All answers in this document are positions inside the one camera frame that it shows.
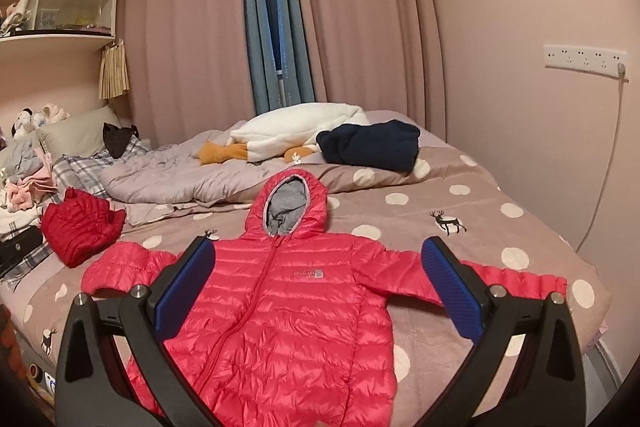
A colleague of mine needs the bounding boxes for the pink hooded puffer jacket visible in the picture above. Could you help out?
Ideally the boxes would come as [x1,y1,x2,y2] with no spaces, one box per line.
[80,168,570,427]

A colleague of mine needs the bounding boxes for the pile of pink clothes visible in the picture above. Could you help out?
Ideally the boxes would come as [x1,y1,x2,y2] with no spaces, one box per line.
[1,139,58,212]

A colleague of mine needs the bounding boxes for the black bag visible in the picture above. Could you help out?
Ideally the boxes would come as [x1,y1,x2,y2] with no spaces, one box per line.
[0,225,43,277]

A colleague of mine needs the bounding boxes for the folded red puffer jacket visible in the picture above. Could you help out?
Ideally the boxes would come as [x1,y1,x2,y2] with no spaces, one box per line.
[40,186,126,268]

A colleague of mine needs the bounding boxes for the plaid pillow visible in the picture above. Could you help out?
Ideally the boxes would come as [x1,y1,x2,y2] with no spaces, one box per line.
[1,136,151,291]

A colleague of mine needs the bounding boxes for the grey lilac quilt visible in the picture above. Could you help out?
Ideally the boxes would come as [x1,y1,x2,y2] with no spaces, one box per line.
[98,126,352,228]

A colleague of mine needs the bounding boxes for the black small garment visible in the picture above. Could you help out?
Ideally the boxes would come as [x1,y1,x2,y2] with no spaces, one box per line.
[103,122,139,159]

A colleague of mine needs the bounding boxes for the beige pillow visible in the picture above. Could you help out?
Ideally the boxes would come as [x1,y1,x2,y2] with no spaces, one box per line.
[37,105,120,161]

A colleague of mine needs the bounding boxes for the white plush toys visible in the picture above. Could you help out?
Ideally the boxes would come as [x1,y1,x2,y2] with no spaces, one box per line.
[11,103,70,140]

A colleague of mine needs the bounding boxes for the dark navy folded garment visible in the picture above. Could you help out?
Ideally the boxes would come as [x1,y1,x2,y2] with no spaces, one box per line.
[316,119,420,173]

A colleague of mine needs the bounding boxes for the white goose plush toy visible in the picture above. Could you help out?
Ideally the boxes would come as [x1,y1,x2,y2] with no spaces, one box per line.
[195,103,370,165]

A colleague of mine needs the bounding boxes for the blue grey inner curtain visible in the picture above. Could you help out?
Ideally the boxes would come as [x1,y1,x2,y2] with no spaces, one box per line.
[244,0,316,114]

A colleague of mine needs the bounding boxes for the pink curtain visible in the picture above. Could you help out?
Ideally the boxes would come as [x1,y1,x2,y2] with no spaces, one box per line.
[116,0,446,145]

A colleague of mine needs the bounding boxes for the white power cable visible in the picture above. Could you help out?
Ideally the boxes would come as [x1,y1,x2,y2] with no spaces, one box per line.
[574,63,628,253]

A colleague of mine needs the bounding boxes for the white wall socket strip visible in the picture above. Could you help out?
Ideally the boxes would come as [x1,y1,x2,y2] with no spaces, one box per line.
[542,44,629,79]

